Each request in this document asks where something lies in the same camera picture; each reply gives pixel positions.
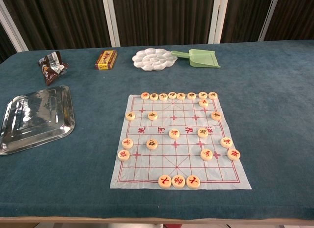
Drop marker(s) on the wooden chess piece red character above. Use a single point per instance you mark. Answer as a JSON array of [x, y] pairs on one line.
[[193, 182], [206, 154], [174, 133], [226, 142], [127, 143], [178, 182], [123, 155], [164, 181], [233, 154]]

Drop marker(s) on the white flower-shaped paint palette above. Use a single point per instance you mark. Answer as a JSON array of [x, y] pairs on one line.
[[154, 59]]

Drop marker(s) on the white paper xiangqi board sheet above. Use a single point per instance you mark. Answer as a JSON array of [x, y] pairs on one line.
[[157, 164]]

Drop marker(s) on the green plastic dustpan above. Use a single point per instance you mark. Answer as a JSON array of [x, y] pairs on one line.
[[203, 59]]

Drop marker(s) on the yellow red chess box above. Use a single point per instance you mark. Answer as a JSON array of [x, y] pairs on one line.
[[106, 59]]

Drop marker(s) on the dark slatted screen panel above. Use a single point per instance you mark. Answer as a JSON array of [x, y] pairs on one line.
[[245, 16], [294, 16], [164, 16], [61, 19]]

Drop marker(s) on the crumpled brown snack packet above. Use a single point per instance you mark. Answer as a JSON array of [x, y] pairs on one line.
[[52, 67]]

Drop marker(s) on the blue velvet tablecloth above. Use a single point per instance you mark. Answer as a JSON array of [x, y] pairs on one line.
[[269, 139]]

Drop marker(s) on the stainless steel rectangular tray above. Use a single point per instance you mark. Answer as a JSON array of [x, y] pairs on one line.
[[36, 120]]

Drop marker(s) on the white frame post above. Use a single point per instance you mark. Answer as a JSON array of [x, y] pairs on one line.
[[111, 19], [12, 29], [218, 16], [268, 19]]

